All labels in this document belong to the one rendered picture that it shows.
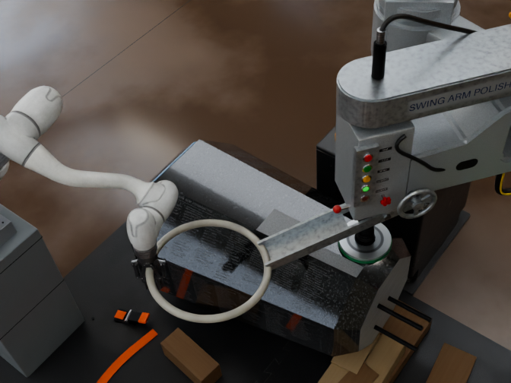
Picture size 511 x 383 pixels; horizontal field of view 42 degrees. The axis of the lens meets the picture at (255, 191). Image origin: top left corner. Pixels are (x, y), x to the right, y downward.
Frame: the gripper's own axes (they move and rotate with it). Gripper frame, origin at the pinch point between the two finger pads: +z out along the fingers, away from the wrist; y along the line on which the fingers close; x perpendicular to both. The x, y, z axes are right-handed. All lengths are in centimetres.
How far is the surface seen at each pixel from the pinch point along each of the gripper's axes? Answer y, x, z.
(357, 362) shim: 87, -6, 55
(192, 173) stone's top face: 12, 60, 0
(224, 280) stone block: 27.6, 14.0, 18.7
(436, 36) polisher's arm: 111, 65, -71
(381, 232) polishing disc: 93, 19, -7
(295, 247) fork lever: 57, 8, -12
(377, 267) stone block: 90, 6, -1
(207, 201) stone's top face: 19.6, 42.9, 0.0
